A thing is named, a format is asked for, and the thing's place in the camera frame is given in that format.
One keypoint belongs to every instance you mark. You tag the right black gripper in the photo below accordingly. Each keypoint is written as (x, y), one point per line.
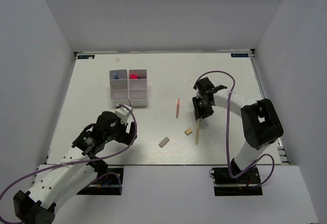
(200, 112)

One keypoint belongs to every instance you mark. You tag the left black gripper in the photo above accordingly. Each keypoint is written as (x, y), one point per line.
(126, 137)

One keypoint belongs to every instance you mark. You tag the pink cap black highlighter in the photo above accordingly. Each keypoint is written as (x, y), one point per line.
(133, 76)

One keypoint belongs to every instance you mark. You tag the blue cap clear glue bottle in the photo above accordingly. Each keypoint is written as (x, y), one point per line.
(116, 77)

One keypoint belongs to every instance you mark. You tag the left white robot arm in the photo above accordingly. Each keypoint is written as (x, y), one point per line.
(79, 168)

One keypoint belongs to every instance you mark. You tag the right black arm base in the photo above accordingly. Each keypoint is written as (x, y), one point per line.
(224, 185)

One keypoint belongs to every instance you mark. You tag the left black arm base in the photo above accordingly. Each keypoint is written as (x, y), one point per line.
(110, 185)

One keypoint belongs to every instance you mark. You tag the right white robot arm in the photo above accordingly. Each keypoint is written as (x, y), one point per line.
(260, 122)

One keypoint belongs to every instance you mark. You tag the yellow highlighter pen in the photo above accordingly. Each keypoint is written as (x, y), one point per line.
(197, 132)

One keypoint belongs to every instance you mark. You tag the small tan eraser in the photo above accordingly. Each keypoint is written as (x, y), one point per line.
(188, 131)

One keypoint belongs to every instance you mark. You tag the orange highlighter pen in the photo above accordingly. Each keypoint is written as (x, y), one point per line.
(177, 108)

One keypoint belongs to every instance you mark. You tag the right white compartment organizer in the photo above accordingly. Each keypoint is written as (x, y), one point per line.
(138, 88)

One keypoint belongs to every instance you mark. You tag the white compartment organizer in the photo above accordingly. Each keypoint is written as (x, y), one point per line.
(119, 88)
(138, 88)

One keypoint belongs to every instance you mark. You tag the left white compartment organizer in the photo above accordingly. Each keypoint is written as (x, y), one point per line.
(119, 88)

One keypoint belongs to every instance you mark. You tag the right blue table label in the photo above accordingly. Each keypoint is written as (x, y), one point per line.
(239, 55)

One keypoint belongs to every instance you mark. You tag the blue table label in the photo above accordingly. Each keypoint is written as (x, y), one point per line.
(85, 56)
(239, 55)

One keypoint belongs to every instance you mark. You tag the left blue table label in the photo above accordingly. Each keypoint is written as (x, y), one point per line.
(85, 56)

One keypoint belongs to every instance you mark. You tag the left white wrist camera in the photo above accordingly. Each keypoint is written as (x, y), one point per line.
(123, 112)

